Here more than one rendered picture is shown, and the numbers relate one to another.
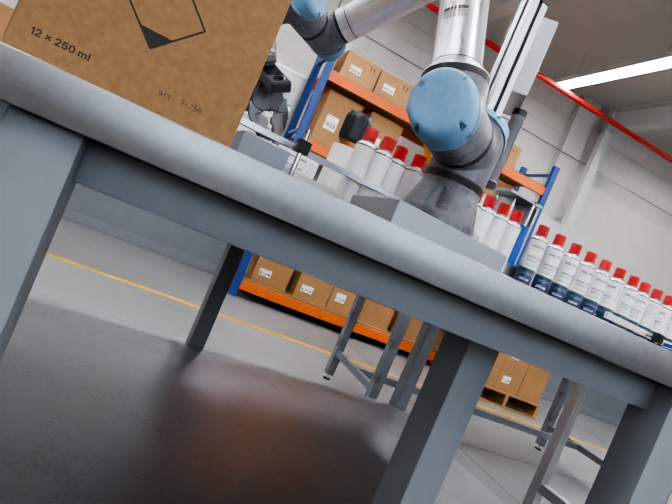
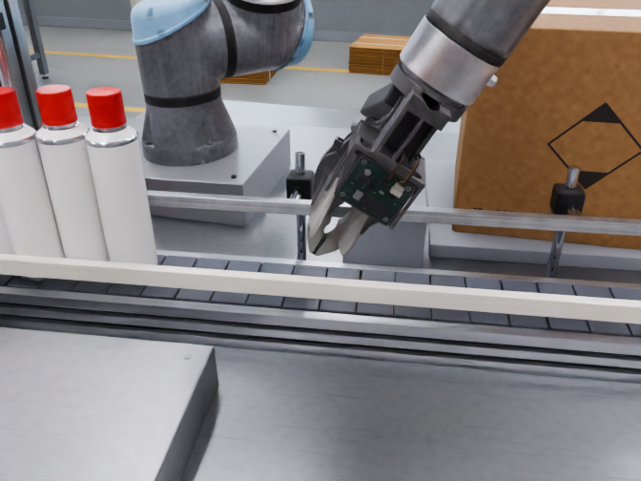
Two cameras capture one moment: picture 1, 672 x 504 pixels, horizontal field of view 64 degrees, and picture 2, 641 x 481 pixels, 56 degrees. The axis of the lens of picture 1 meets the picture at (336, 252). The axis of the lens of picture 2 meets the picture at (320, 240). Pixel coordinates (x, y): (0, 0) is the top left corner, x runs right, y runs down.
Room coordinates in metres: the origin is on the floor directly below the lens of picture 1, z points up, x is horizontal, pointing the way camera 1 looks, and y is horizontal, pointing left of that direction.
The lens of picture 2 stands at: (1.69, 0.53, 1.25)
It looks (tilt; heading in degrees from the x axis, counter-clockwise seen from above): 30 degrees down; 213
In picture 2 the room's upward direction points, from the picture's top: straight up
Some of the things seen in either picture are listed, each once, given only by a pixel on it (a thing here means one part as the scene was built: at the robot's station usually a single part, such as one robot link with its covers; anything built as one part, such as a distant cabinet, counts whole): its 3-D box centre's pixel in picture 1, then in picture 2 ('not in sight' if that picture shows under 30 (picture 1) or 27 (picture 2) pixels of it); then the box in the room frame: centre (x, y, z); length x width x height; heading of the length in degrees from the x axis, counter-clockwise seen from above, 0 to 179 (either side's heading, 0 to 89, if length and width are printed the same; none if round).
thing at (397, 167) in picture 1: (387, 184); (22, 187); (1.37, -0.05, 0.98); 0.05 x 0.05 x 0.20
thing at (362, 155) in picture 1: (357, 168); (120, 186); (1.32, 0.03, 0.98); 0.05 x 0.05 x 0.20
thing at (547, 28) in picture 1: (516, 66); not in sight; (1.36, -0.23, 1.38); 0.17 x 0.10 x 0.19; 171
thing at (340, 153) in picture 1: (341, 160); not in sight; (1.61, 0.09, 1.03); 0.09 x 0.09 x 0.30
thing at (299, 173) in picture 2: (291, 164); (299, 225); (1.18, 0.17, 0.91); 0.07 x 0.03 x 0.17; 26
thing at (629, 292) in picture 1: (623, 305); not in sight; (1.79, -0.95, 0.98); 0.05 x 0.05 x 0.20
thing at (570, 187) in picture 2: not in sight; (565, 242); (1.05, 0.44, 0.91); 0.07 x 0.03 x 0.17; 26
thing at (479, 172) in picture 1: (468, 147); (179, 41); (1.03, -0.15, 1.06); 0.13 x 0.12 x 0.14; 151
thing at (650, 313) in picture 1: (646, 317); not in sight; (1.86, -1.07, 0.98); 0.05 x 0.05 x 0.20
